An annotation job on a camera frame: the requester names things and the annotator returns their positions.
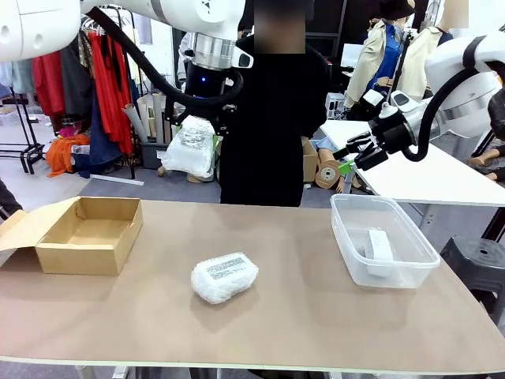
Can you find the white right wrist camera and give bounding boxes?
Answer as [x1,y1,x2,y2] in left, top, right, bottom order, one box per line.
[361,88,399,120]

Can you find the black arm hose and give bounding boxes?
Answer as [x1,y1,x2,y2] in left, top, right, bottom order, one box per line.
[402,35,491,163]
[84,7,245,107]

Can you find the mannequin beige jacket blue shirt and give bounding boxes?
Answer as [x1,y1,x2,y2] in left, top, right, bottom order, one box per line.
[342,0,416,122]

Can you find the lying mannequin light blue cloth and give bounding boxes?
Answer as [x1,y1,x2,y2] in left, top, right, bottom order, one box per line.
[313,136,348,161]

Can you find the bystander dark sleeve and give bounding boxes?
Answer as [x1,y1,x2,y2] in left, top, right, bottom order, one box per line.
[0,178,24,222]

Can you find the grey paper roll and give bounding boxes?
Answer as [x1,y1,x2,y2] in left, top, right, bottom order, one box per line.
[152,93,164,144]

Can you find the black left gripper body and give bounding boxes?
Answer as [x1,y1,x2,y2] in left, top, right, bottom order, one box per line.
[184,61,238,124]

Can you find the mannequin in grey hoodie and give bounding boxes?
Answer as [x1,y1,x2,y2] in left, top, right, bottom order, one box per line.
[176,29,194,94]

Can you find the brown paper spool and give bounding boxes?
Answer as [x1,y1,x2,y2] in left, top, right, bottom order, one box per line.
[314,157,345,190]

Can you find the black storage bin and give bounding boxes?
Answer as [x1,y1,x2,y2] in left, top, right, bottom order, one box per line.
[140,140,171,171]

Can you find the bubble-wrapped clock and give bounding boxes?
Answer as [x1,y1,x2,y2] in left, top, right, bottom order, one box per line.
[190,252,260,305]
[164,114,217,179]

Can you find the black tripod pole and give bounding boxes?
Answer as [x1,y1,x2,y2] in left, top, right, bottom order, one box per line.
[380,29,416,126]

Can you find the white background table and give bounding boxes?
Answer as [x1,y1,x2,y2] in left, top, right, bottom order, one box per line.
[319,119,505,230]

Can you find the black hanging garment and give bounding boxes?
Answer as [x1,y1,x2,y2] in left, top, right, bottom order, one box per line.
[58,41,95,119]

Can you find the person in black shirt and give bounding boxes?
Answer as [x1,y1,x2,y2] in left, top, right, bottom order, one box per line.
[219,0,331,208]

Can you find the white unwrapped alarm clock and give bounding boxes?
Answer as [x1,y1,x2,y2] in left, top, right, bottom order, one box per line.
[362,227,395,277]

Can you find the white wire rack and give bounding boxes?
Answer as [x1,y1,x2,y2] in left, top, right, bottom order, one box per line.
[326,92,349,120]

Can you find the orange cloth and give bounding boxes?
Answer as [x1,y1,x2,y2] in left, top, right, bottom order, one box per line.
[46,133,92,178]

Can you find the red hanging coat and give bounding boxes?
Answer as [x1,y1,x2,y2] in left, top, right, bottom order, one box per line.
[32,51,67,118]

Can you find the black left arm hose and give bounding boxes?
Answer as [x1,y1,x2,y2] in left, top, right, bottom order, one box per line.
[84,7,245,107]

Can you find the black right arm hose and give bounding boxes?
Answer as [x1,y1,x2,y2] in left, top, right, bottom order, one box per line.
[402,35,491,163]

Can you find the open cardboard box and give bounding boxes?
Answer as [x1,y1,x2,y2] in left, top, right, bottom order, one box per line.
[0,196,144,276]

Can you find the black stand leg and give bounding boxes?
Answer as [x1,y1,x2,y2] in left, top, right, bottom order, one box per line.
[480,205,505,242]

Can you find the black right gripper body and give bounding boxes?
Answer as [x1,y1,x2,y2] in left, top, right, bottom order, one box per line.
[368,117,417,156]

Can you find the slanted beige paper roll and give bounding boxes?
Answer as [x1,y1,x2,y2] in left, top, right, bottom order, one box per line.
[122,103,149,143]

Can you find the clear plastic container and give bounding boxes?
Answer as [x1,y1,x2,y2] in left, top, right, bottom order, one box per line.
[330,193,442,290]

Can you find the mannequin cream jacket navy shirt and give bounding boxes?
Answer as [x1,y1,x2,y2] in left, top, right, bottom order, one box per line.
[398,0,455,104]

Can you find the brown background carton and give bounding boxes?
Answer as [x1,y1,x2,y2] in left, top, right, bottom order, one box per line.
[302,137,320,183]

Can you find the red hanging dress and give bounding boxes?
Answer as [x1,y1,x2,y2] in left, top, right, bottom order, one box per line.
[87,30,136,156]

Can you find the light grey hanging garment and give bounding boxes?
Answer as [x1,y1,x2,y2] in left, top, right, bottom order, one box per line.
[0,58,37,96]

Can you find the white monitor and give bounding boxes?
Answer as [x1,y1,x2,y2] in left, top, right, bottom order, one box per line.
[341,42,366,68]

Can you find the white floor strip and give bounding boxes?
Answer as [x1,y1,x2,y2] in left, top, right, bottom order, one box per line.
[89,174,146,186]

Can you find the navy hanging garment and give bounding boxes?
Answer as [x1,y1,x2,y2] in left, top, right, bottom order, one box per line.
[89,92,124,174]

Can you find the black metal clothes rack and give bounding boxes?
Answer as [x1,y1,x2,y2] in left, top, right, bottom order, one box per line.
[0,3,137,181]

